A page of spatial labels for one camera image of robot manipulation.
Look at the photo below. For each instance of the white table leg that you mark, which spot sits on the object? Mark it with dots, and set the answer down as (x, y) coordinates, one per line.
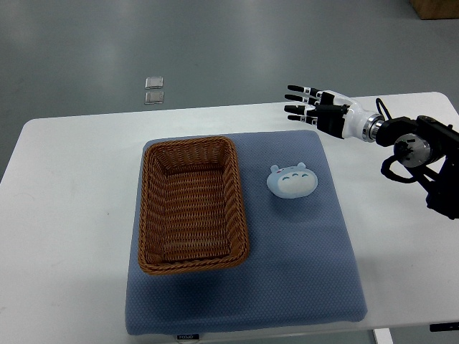
(382, 336)

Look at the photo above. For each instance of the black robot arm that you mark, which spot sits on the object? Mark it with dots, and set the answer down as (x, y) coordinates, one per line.
(425, 151)

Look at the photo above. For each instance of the blue fabric mat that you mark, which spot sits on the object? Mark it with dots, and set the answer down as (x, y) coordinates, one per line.
(301, 268)

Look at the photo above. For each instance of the brown wicker basket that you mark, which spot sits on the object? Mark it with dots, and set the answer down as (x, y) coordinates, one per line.
(192, 213)

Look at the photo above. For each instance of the blue plush toy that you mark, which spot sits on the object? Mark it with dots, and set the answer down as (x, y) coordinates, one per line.
(292, 182)

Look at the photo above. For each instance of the brown cardboard box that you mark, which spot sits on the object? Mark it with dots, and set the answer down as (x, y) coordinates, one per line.
(435, 9)

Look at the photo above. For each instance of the black table control panel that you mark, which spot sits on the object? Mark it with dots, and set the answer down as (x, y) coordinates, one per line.
(444, 327)

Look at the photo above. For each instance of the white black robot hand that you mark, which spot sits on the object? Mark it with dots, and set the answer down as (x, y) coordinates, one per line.
(346, 117)

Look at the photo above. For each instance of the upper metal floor plate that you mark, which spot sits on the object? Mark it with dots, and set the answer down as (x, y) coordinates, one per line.
(154, 83)

